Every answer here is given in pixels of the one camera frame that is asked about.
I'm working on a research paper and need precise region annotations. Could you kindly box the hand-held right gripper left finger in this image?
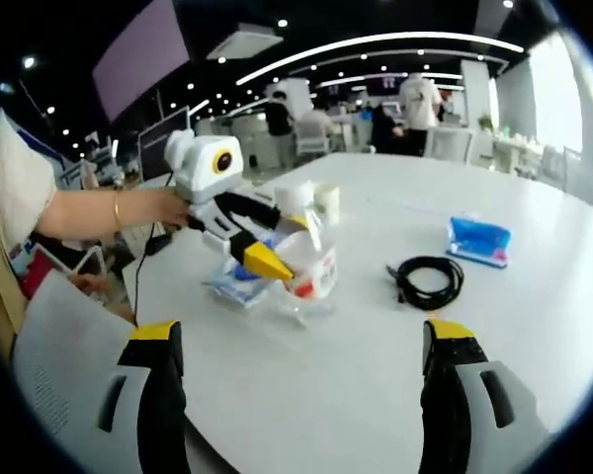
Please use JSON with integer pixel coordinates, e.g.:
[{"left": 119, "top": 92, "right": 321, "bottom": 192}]
[{"left": 92, "top": 319, "right": 195, "bottom": 474}]

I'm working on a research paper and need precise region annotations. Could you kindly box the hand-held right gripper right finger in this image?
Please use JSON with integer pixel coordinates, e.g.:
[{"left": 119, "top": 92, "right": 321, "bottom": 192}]
[{"left": 418, "top": 318, "right": 550, "bottom": 474}]

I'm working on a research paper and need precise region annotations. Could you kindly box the blue white wipes packet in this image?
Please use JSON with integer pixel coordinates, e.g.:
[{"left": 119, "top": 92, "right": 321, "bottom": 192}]
[{"left": 201, "top": 256, "right": 278, "bottom": 310}]

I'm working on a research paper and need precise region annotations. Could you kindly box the white printed paper cup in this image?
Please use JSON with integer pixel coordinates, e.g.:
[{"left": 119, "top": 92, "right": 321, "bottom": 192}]
[{"left": 313, "top": 182, "right": 340, "bottom": 223}]

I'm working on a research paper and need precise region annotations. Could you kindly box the clear plastic bottle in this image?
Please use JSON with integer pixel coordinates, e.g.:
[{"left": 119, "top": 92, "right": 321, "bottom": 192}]
[{"left": 271, "top": 180, "right": 340, "bottom": 317}]

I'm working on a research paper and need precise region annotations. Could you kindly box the blue tissue pack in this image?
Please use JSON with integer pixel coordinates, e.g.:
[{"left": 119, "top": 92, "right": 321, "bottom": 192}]
[{"left": 445, "top": 212, "right": 516, "bottom": 271}]

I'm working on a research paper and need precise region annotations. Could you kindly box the person's left hand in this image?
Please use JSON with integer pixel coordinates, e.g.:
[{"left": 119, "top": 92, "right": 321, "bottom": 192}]
[{"left": 149, "top": 190, "right": 193, "bottom": 230}]

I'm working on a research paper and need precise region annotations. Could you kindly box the dark monitor screen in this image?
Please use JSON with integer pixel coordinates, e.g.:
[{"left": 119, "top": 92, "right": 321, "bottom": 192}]
[{"left": 137, "top": 106, "right": 192, "bottom": 182}]

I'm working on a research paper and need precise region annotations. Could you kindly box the white table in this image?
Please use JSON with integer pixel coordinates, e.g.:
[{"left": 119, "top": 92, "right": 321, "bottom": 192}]
[{"left": 121, "top": 151, "right": 593, "bottom": 474}]

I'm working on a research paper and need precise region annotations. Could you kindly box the white mesh office chair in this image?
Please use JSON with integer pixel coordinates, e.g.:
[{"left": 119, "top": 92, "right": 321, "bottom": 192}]
[
  {"left": 294, "top": 120, "right": 330, "bottom": 154},
  {"left": 424, "top": 126, "right": 475, "bottom": 164}
]

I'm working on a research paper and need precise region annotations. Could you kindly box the grey plastic chair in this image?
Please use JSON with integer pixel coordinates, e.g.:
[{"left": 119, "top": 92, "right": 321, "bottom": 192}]
[{"left": 12, "top": 269, "right": 144, "bottom": 474}]

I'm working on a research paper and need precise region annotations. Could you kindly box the hanging purple screen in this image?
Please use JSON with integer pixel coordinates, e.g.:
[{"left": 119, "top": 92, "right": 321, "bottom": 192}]
[{"left": 91, "top": 0, "right": 192, "bottom": 124}]

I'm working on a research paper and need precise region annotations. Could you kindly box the ceiling air vent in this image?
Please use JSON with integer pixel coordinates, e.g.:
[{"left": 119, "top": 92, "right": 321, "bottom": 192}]
[{"left": 206, "top": 30, "right": 284, "bottom": 61}]

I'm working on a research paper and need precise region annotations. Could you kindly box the person's cream shirt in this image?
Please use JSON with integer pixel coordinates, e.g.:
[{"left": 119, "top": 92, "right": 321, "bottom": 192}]
[{"left": 0, "top": 108, "right": 58, "bottom": 248}]

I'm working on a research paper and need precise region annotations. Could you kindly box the curved ceiling light strip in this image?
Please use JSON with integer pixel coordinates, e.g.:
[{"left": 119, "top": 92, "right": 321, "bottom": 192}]
[{"left": 235, "top": 32, "right": 525, "bottom": 85}]

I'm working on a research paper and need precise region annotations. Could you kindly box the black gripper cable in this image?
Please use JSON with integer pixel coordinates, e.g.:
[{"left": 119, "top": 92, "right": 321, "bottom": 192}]
[{"left": 131, "top": 221, "right": 192, "bottom": 330}]

